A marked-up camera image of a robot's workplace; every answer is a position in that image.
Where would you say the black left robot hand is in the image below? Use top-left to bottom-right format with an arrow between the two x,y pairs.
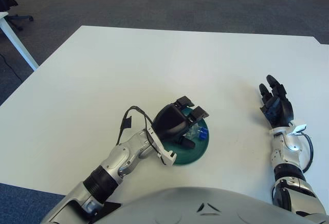
151,96 -> 209,149

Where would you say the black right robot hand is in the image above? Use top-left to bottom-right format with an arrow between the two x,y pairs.
259,74 -> 295,129

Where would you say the clear plastic bottle blue cap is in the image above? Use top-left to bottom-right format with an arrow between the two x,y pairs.
184,123 -> 209,142

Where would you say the green round plate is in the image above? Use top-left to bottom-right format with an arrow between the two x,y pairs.
160,106 -> 210,167

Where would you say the grey robot torso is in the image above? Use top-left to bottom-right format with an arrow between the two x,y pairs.
94,186 -> 329,224

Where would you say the white desk with leg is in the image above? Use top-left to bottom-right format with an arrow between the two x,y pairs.
0,12 -> 40,72

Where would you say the black office chair base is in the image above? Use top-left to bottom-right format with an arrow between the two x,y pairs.
7,14 -> 34,31

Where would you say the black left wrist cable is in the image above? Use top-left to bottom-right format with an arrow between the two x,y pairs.
117,105 -> 155,145

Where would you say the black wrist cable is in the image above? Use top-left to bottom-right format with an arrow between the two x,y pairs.
298,133 -> 315,174
117,105 -> 155,145

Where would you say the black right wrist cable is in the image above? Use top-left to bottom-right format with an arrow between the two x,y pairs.
298,133 -> 315,174

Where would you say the thin black floor cable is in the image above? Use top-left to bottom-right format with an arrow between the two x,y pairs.
0,53 -> 25,81

